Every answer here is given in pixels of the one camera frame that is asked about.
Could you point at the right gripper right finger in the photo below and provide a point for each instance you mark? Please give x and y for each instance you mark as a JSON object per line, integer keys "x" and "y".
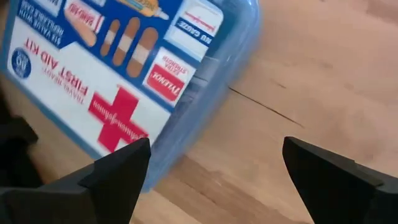
{"x": 339, "y": 183}

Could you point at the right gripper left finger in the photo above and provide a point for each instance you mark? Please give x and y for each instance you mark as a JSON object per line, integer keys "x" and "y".
{"x": 102, "y": 186}

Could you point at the blue box with red top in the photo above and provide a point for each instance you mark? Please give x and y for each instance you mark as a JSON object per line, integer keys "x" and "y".
{"x": 118, "y": 71}

